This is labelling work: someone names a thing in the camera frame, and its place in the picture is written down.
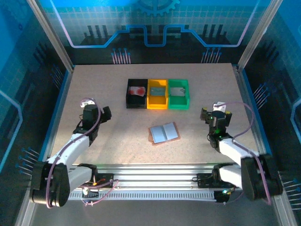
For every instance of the red white card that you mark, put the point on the red white card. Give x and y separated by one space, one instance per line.
137 91

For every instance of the tan leather card holder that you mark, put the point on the tan leather card holder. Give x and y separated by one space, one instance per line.
157 135

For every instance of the green VIP card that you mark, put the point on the green VIP card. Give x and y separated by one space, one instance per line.
158 91

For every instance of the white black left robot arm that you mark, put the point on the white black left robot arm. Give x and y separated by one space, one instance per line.
70 148

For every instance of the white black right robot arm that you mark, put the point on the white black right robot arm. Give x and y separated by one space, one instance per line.
235 148

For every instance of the grey silver card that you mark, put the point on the grey silver card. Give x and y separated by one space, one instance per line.
178 91

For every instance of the green plastic bin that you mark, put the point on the green plastic bin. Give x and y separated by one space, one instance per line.
178 103

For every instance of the blue table edge strip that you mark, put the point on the blue table edge strip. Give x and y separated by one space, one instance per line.
55 117
256 113

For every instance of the black plastic bin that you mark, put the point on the black plastic bin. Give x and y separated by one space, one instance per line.
136 103

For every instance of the yellow plastic bin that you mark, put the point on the yellow plastic bin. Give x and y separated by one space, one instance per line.
157 103

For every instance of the black connector board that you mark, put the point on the black connector board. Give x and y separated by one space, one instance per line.
90 195
222 195

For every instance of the grey metal plate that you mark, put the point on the grey metal plate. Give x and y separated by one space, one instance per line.
152 214

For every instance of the aluminium side rail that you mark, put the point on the aluminium side rail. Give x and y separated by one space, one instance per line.
244 103

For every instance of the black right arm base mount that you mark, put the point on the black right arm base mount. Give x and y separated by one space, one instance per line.
207 180

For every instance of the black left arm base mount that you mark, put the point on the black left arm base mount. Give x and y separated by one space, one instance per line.
105 180

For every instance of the aluminium front rail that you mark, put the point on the aluminium front rail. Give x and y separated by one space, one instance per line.
152 175

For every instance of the aluminium frame post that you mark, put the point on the aluminium frame post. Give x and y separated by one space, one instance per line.
258 33
50 35

